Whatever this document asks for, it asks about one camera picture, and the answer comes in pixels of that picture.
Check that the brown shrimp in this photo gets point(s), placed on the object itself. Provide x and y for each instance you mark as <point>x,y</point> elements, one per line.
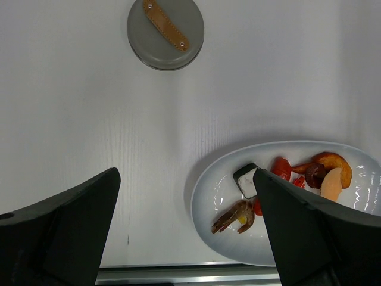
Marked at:
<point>242,211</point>

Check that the fried orange tempura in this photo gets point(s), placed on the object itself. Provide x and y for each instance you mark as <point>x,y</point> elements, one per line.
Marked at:
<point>330,160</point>

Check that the pale pink salmon slice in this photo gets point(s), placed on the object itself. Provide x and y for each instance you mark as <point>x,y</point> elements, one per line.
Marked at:
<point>331,186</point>

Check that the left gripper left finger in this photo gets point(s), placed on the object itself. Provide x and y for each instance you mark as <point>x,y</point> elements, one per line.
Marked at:
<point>60,240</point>

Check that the white oval plate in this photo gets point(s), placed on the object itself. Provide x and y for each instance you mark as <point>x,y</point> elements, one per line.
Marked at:
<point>215,192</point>

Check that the black and white sushi piece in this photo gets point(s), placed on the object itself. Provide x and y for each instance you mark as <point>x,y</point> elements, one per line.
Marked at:
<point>243,178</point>

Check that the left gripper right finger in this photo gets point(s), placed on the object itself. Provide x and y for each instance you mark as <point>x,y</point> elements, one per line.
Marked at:
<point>316,241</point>

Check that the red white crab stick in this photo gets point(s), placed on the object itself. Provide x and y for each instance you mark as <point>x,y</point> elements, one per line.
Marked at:
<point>299,182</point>

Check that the red sausage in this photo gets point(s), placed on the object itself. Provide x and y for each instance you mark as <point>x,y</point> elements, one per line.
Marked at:
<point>281,168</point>

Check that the aluminium mounting rail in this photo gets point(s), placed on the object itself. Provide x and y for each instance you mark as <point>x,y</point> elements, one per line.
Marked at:
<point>213,274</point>

